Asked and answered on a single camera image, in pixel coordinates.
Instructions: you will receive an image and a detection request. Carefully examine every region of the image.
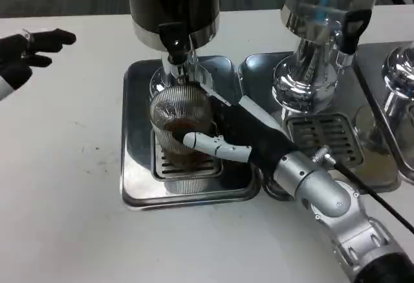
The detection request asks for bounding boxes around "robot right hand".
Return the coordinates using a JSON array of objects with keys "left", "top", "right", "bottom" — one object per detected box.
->
[{"left": 173, "top": 81, "right": 300, "bottom": 175}]

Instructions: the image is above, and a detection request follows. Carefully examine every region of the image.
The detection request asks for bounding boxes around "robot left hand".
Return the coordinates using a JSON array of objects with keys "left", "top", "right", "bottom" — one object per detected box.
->
[{"left": 0, "top": 28, "right": 78, "bottom": 90}]

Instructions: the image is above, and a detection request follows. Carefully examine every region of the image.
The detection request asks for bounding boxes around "clear ribbed glass cup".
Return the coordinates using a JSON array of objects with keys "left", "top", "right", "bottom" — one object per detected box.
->
[{"left": 148, "top": 82, "right": 218, "bottom": 169}]

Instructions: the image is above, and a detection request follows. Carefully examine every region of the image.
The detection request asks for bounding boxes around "chrome dispenser stand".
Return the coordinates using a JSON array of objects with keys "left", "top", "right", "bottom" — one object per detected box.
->
[{"left": 381, "top": 45, "right": 414, "bottom": 144}]

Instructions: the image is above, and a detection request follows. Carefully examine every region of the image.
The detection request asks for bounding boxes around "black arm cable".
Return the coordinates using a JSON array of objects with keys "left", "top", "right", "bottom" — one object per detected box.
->
[{"left": 312, "top": 145, "right": 414, "bottom": 232}]

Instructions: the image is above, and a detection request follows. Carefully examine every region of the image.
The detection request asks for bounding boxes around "black handled dispenser tap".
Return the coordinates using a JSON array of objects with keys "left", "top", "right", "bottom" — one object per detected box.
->
[{"left": 336, "top": 8, "right": 373, "bottom": 67}]

